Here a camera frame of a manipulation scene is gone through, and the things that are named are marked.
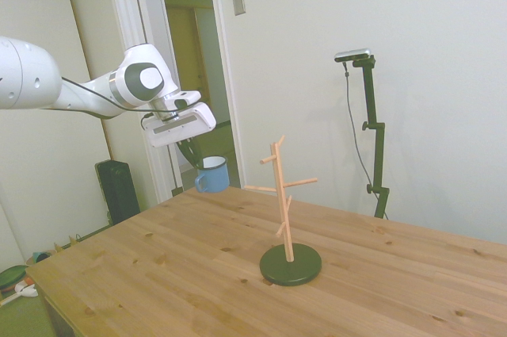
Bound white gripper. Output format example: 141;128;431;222
143;101;217;168

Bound blue enamel mug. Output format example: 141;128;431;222
193;155;231;194

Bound wooden mug tree stand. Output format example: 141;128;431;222
243;134;323;288

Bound black speaker box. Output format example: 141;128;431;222
94;159;142;228

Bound teal bowl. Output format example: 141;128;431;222
25;249;53;266

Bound white floor tool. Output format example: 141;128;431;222
0;282;40;308

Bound green plate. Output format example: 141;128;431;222
0;265;29;295

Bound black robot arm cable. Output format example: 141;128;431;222
61;76;188;130

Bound white door frame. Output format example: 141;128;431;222
103;0;247;204

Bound black camera stand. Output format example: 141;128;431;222
349;55;391;220

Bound grey exterior camera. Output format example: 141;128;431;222
334;47;373;64

